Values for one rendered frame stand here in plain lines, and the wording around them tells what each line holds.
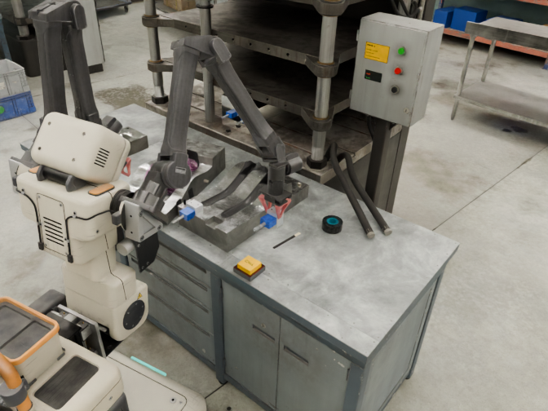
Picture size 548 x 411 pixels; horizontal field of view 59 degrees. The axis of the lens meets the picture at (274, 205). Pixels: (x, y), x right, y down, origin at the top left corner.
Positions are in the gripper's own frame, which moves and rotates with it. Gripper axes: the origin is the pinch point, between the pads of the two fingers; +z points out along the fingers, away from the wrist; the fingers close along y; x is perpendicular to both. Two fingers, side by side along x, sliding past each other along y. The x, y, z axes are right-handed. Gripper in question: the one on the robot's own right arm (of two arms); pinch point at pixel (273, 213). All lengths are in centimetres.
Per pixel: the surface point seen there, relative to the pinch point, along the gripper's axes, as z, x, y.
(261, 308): 31.7, 13.1, -7.5
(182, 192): 8.6, 4.2, 44.2
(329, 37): -47, -59, 23
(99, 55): 69, -194, 418
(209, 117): 11, -63, 98
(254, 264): 11.9, 14.8, -4.4
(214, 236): 11.3, 13.4, 16.4
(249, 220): 7.0, 1.7, 10.0
